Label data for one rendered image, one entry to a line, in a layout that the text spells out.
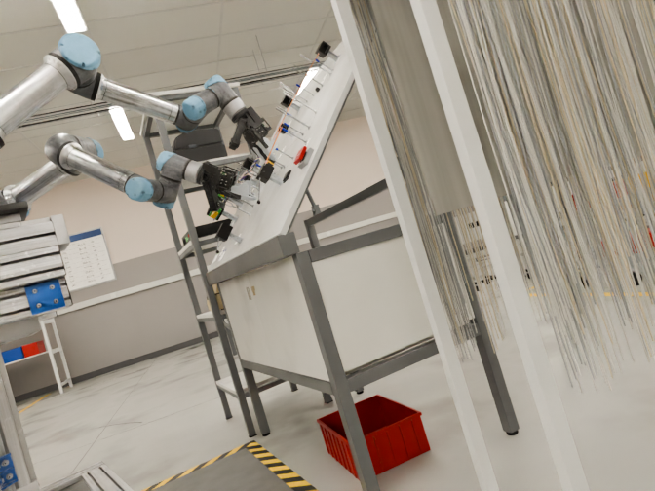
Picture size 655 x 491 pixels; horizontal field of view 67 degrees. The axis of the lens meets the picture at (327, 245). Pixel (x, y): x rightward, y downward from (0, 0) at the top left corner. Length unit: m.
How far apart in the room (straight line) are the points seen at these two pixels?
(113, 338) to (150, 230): 1.95
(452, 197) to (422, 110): 0.22
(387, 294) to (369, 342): 0.16
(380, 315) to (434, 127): 0.62
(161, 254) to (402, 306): 7.86
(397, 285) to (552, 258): 0.80
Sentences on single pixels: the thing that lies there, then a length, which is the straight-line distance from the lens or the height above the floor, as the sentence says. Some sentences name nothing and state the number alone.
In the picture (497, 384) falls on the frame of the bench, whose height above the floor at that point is 0.18.
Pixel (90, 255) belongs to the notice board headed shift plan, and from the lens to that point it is 9.39.
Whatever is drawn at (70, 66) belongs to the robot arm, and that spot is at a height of 1.52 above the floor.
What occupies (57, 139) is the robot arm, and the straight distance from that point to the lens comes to 1.97.
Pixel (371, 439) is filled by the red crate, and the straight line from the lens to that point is 1.84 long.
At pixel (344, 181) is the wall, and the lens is 9.86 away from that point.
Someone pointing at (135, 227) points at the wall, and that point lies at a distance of 9.37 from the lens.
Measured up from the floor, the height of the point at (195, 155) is 1.51.
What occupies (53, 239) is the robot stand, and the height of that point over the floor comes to 1.05.
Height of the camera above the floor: 0.76
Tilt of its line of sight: 2 degrees up
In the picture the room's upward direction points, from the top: 17 degrees counter-clockwise
